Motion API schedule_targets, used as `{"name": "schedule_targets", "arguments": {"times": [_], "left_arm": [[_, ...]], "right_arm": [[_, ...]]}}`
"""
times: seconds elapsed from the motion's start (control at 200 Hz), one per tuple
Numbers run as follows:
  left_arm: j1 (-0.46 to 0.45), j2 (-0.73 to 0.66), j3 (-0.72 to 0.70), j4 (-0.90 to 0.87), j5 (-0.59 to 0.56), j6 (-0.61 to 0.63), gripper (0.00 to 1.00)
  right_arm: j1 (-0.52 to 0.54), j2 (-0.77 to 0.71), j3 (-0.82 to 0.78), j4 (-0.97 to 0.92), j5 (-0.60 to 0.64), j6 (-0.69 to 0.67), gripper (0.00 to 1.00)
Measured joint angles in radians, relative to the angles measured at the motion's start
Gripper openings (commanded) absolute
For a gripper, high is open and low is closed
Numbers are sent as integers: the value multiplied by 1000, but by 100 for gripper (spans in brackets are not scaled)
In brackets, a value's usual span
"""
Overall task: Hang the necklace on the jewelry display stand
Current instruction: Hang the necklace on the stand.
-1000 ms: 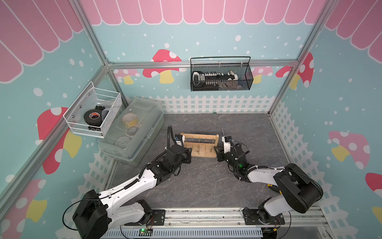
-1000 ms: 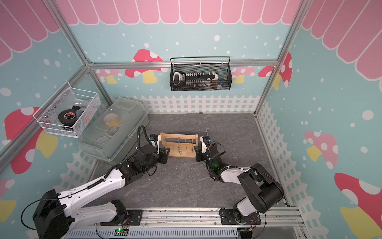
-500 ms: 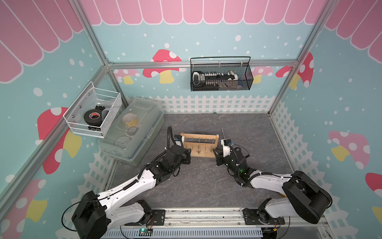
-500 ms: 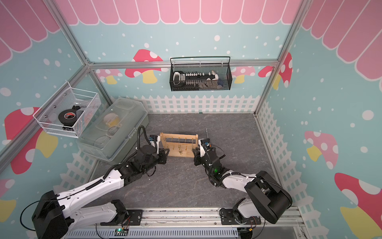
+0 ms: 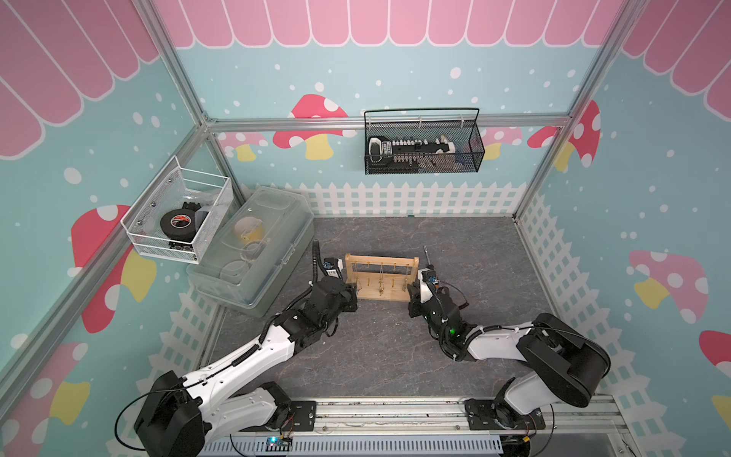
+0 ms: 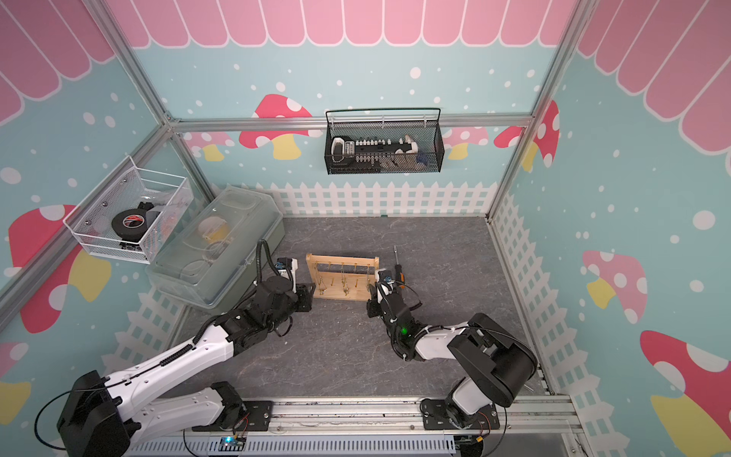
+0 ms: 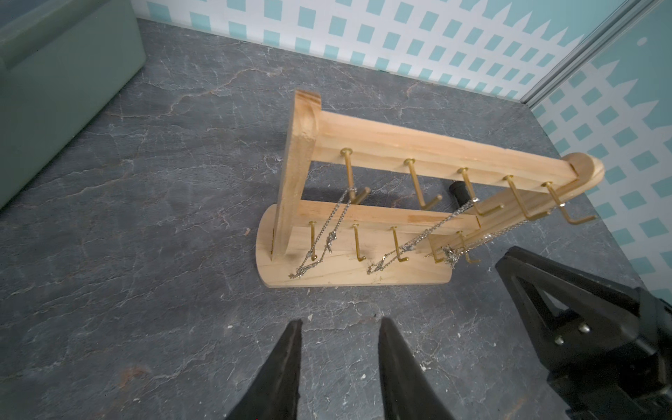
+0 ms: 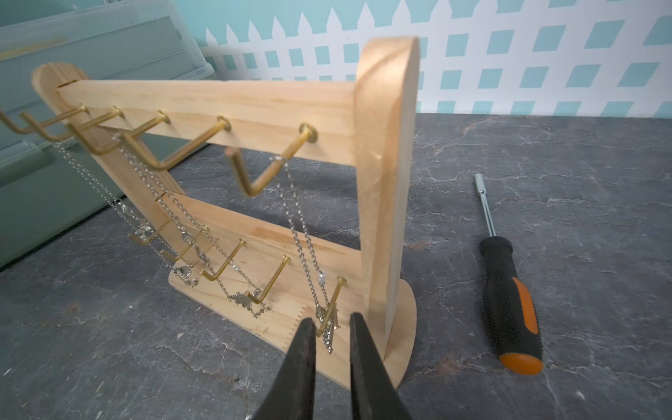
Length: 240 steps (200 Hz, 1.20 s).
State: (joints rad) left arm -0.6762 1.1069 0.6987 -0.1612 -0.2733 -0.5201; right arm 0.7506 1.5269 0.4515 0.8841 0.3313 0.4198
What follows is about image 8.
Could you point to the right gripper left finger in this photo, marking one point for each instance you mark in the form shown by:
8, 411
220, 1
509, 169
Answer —
292, 393

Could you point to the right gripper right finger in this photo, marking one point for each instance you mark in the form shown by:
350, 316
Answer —
372, 393

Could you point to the wooden jewelry display stand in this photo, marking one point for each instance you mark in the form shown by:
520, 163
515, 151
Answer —
263, 277

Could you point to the orange black screwdriver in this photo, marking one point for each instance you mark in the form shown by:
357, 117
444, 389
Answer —
509, 310

